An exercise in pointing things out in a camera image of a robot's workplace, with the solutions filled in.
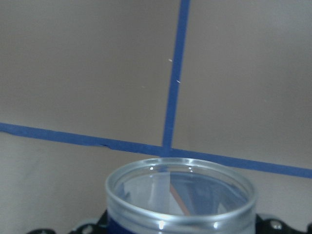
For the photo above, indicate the clear tennis ball can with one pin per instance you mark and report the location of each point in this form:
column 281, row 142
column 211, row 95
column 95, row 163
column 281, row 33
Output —
column 179, row 196

